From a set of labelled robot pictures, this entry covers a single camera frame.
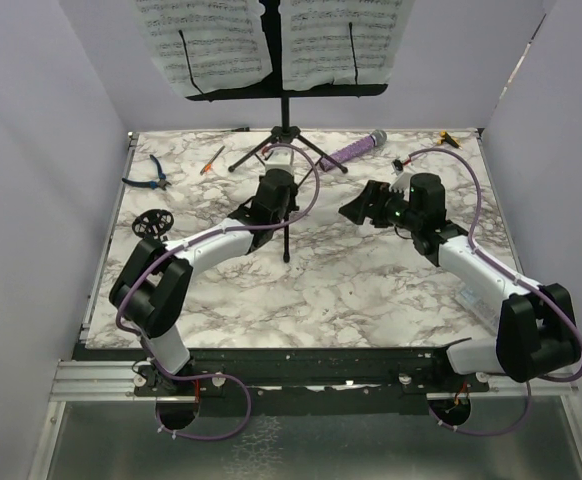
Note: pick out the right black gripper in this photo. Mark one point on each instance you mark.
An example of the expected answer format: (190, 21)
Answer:
(375, 193)

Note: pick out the purple glitter microphone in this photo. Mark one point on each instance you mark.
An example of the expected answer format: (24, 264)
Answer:
(375, 139)

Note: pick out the black perforated music stand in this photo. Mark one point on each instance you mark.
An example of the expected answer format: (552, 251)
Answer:
(286, 100)

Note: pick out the sheet music page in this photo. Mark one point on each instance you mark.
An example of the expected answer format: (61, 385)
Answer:
(330, 42)
(200, 47)

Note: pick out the small black microphone tripod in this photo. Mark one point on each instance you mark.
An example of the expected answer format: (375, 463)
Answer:
(153, 223)

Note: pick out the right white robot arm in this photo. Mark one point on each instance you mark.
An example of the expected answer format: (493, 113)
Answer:
(534, 330)

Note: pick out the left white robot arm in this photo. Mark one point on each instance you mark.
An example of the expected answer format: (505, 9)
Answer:
(152, 286)

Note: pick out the thin metal conductor baton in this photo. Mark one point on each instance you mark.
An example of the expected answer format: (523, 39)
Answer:
(416, 155)

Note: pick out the clear plastic bag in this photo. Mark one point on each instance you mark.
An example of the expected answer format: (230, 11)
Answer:
(487, 316)

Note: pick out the orange grey pen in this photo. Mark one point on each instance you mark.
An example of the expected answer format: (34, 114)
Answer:
(208, 165)

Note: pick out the yellow handled screwdriver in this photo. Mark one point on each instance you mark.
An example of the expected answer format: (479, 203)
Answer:
(446, 139)

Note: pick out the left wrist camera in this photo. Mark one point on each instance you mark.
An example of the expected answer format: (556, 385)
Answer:
(280, 159)

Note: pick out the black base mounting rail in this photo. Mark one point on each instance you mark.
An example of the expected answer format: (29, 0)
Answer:
(299, 382)

